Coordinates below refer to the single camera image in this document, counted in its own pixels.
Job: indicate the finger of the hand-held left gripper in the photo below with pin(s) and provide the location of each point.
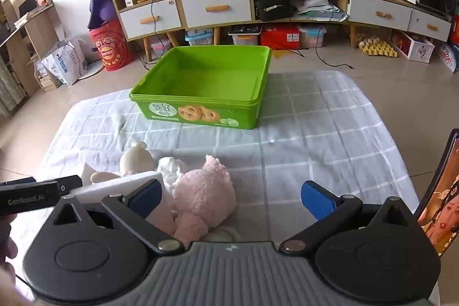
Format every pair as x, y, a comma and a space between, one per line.
32, 198
18, 181

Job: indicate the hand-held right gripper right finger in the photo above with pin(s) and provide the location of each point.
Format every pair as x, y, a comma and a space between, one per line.
317, 200

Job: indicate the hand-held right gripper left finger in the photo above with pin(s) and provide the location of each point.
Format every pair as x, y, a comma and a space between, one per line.
147, 196

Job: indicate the white rectangular box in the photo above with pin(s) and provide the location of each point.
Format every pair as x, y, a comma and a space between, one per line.
118, 186

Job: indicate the white soft cloth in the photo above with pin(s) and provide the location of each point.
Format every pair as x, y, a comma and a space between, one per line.
172, 168

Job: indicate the cream plush doll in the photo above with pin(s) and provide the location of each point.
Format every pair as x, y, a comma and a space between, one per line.
134, 159

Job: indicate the pink plush toy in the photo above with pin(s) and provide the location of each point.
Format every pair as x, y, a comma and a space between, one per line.
204, 191

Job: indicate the green plastic box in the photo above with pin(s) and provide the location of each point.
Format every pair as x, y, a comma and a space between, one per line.
200, 76

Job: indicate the person's left hand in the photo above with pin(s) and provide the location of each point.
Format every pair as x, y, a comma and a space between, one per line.
6, 252

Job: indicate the checked grey-white blanket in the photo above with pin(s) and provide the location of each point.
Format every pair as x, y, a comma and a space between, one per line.
304, 134

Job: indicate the grey patterned curtain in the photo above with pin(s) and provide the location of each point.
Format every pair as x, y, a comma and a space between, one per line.
10, 87

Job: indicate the smartphone with lit screen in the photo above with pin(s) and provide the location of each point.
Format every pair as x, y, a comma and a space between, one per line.
443, 205

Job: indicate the white paper bag blue print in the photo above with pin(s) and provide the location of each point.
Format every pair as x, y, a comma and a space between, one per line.
64, 64

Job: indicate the white round base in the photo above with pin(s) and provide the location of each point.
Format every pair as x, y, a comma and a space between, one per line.
91, 71

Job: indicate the small clear storage box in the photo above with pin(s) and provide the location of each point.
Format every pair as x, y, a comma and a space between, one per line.
161, 49

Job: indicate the wooden desk with shelves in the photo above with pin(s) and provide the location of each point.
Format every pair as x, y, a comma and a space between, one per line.
36, 30

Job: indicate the red printed bucket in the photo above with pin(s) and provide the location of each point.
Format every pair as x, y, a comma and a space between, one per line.
109, 48

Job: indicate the clear storage box blue lid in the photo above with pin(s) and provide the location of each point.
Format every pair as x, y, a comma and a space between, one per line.
312, 37

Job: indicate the yellow egg tray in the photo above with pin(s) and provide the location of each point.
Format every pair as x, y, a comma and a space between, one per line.
376, 47

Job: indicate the red cardboard box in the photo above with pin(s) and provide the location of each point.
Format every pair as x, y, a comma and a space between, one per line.
279, 37

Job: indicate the long wooden TV stand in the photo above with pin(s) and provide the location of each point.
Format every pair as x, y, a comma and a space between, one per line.
217, 37

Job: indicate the clear storage box black lid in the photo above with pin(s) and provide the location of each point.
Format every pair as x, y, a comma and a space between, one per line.
245, 37

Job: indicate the white crate with toys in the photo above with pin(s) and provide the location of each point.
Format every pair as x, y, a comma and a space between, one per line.
417, 49

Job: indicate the pile of papers and bags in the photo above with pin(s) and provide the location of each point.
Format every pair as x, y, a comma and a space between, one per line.
317, 8

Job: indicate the red and blue box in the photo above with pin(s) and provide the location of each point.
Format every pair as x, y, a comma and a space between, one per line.
450, 58

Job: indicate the purple plastic object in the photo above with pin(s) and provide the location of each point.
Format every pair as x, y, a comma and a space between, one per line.
104, 6

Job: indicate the black bag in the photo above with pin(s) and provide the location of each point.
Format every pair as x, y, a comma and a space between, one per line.
274, 5

